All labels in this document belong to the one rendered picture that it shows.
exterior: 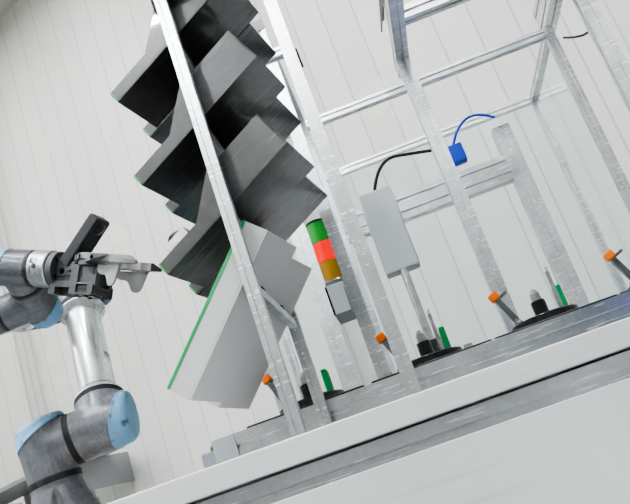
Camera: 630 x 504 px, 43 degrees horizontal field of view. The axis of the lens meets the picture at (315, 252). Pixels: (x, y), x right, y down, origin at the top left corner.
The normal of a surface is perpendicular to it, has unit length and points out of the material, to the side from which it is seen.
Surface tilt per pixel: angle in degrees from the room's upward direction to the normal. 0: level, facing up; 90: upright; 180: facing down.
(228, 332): 135
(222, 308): 90
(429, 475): 90
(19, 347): 90
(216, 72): 90
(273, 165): 155
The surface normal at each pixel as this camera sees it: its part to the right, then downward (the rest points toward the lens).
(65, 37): -0.59, -0.06
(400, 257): -0.16, -0.26
